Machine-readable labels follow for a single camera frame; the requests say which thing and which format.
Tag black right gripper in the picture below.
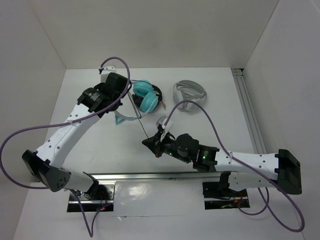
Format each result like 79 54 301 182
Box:
142 129 191 164

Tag teal cat ear headphones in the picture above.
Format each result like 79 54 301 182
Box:
114 80 163 126

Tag thin black audio cable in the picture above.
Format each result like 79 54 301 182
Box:
127 91 151 141

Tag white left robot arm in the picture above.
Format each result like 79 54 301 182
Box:
22 72 128 200

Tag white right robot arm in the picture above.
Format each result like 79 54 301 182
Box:
142 133 302 196

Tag black headphones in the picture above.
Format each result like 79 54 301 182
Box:
132 81 167 112

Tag white gaming headset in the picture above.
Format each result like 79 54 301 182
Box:
172 80 207 112

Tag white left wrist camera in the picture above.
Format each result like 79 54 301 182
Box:
98 65 117 76

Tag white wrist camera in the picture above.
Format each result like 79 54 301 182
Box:
156 115 173 142
98 65 117 76

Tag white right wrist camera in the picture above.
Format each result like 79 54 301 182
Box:
156 115 173 142

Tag purple left braided cable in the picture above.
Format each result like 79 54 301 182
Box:
0 56 132 238

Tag purple braided cable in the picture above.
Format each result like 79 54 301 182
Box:
0 56 132 238
163 100 306 233

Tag aluminium front rail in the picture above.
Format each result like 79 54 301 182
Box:
90 172 222 182

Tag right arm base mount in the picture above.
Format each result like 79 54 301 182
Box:
202 172 250 210

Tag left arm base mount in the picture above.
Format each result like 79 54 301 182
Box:
66 182 117 213

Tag purple right braided cable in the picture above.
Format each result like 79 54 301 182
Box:
163 100 306 233

